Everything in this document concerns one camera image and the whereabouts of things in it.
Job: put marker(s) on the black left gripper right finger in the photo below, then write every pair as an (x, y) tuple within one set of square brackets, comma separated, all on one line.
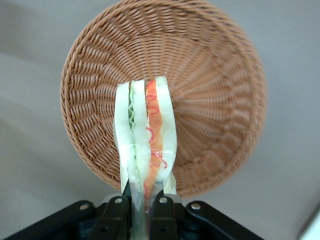
[(163, 220)]

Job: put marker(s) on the round brown wicker basket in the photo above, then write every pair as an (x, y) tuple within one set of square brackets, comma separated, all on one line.
[(200, 87)]

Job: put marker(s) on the beige rectangular plastic tray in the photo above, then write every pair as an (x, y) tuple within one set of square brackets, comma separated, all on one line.
[(311, 230)]

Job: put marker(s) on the triangular sandwich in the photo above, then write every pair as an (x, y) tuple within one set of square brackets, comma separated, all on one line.
[(140, 130)]

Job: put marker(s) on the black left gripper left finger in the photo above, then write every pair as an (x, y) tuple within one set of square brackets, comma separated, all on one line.
[(110, 220)]

